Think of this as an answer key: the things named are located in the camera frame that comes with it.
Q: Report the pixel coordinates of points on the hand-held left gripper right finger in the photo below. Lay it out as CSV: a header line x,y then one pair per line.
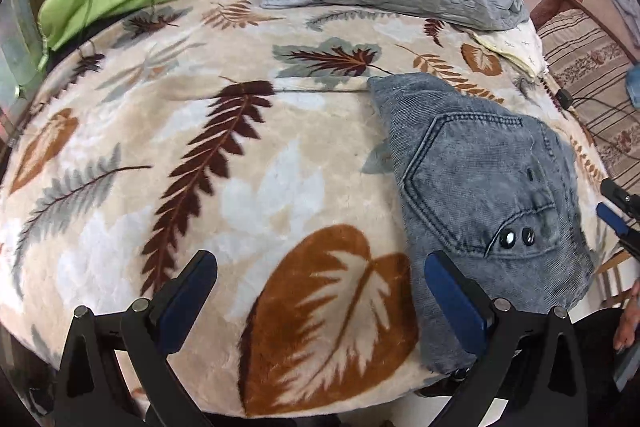
x,y
452,302

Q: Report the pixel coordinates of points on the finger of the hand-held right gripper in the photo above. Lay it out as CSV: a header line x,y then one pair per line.
x,y
617,222
622,199

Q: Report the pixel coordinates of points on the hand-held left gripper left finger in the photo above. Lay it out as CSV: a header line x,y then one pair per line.
x,y
187,297

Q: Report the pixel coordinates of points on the blue denim pants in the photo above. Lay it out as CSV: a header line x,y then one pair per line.
x,y
475,187

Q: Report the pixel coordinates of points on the person's right hand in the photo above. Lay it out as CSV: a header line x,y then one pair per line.
x,y
630,322

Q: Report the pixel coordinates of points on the leaf-print fleece blanket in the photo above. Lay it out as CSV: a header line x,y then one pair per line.
x,y
225,207

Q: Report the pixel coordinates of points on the light blue denim garment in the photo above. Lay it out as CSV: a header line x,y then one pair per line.
x,y
634,87

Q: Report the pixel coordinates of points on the black power adapter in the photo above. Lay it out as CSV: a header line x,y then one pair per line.
x,y
565,99

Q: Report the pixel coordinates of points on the white floral pillow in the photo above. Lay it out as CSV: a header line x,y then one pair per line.
x,y
520,47

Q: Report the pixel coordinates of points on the grey cloth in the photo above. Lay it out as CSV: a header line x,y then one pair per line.
x,y
625,9

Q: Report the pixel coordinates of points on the window frame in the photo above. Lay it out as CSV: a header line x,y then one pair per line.
x,y
20,47

